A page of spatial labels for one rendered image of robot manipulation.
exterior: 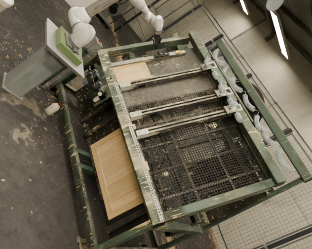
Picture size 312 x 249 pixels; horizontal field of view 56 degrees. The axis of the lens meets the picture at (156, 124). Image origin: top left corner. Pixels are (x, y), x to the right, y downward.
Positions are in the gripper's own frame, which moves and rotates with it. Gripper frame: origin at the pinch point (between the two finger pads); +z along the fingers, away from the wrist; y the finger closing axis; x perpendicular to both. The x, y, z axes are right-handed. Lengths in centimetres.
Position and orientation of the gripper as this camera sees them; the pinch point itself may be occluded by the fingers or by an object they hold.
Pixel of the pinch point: (156, 46)
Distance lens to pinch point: 367.7
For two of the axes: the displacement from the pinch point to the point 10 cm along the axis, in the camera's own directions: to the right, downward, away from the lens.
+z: -0.7, 5.6, 8.3
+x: 3.2, 8.0, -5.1
